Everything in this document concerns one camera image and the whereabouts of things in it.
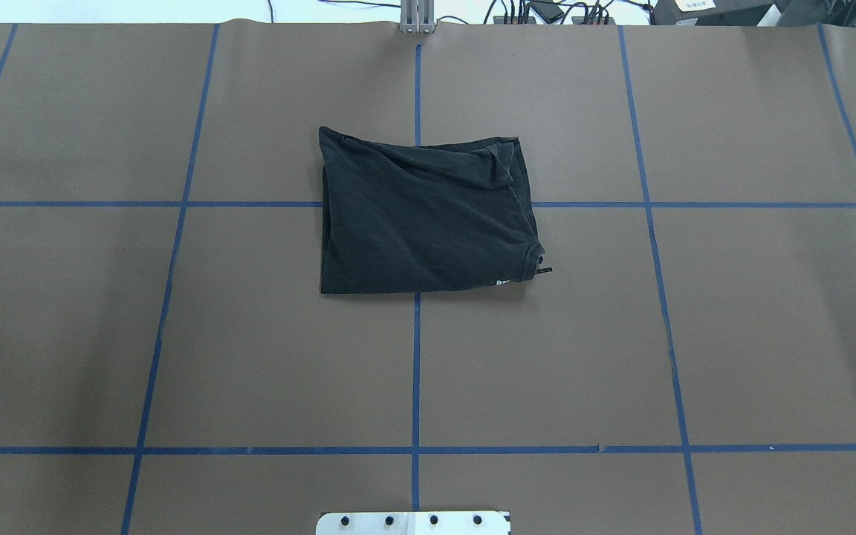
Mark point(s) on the aluminium frame post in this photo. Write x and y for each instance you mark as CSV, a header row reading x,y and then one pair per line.
x,y
417,16

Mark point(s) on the black graphic t-shirt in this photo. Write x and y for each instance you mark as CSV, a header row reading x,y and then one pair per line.
x,y
420,219

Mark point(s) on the black box device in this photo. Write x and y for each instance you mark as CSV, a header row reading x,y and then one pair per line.
x,y
709,13

